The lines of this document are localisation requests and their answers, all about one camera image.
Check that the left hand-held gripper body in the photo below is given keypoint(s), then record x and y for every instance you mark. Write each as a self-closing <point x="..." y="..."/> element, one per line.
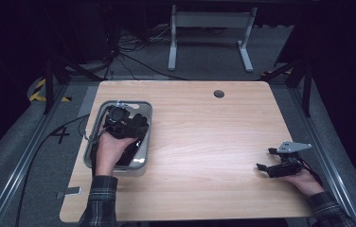
<point x="116" y="118"/>

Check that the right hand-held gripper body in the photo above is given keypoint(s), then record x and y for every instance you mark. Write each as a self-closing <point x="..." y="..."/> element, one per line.
<point x="285" y="170"/>

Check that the white plastic bin grey rim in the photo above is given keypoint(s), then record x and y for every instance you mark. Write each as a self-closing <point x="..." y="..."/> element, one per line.
<point x="130" y="171"/>

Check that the person's right hand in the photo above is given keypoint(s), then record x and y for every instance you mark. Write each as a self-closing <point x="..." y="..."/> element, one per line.
<point x="307" y="184"/>

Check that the person's left hand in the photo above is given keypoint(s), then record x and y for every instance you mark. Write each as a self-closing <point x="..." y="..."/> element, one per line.
<point x="106" y="154"/>

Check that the black metal stand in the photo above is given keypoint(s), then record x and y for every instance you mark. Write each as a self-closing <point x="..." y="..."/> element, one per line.
<point x="49" y="88"/>
<point x="307" y="91"/>

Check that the yellow black hazard tape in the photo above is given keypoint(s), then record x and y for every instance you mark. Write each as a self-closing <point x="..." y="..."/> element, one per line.
<point x="37" y="91"/>

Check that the grey metal bracket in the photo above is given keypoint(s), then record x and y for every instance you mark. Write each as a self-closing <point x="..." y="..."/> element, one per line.
<point x="70" y="191"/>

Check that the white metal desk frame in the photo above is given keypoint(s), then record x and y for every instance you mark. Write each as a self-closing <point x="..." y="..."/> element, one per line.
<point x="210" y="19"/>

